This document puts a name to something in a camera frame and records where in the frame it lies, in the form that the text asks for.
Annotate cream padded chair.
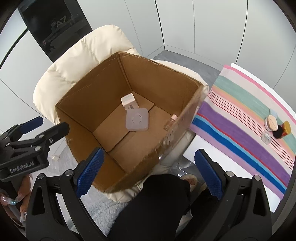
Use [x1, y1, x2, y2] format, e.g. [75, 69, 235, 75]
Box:
[32, 25, 210, 204]

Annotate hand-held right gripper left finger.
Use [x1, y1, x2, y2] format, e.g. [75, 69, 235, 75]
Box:
[25, 148, 109, 241]

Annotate small white cube box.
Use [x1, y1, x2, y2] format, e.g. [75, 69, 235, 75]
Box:
[120, 93, 139, 111]

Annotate person's black pants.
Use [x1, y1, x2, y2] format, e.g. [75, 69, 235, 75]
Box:
[109, 173, 208, 241]

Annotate black round compact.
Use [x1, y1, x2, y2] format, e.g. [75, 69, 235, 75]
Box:
[273, 126, 284, 139]

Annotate white fleece garment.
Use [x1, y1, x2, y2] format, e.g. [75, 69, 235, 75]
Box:
[81, 185, 130, 239]

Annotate white table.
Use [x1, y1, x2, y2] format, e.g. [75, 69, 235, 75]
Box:
[183, 62, 296, 213]

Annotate person's left hand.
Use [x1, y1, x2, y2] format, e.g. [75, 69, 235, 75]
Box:
[0, 178, 33, 229]

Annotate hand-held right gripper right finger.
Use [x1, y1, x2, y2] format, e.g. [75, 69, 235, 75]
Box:
[192, 149, 273, 241]

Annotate round jar with wooden lid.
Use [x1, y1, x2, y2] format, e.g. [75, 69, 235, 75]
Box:
[265, 115, 278, 130]

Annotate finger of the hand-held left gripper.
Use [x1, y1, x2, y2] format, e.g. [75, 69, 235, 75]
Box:
[7, 122, 70, 154]
[5, 116, 44, 141]

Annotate translucent square case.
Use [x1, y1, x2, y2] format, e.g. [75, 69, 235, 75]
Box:
[125, 108, 150, 132]

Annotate cardboard box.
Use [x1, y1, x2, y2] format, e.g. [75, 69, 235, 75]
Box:
[55, 51, 209, 194]

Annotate dark glass panel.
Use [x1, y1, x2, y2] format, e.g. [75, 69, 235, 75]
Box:
[18, 0, 91, 63]

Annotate small clear round container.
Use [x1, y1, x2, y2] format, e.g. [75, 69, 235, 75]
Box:
[261, 131, 272, 144]

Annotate striped colourful cloth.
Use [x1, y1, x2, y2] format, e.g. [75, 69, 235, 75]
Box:
[189, 65, 293, 200]

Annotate amber lidded jar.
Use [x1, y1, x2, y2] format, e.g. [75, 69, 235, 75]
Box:
[279, 120, 291, 137]

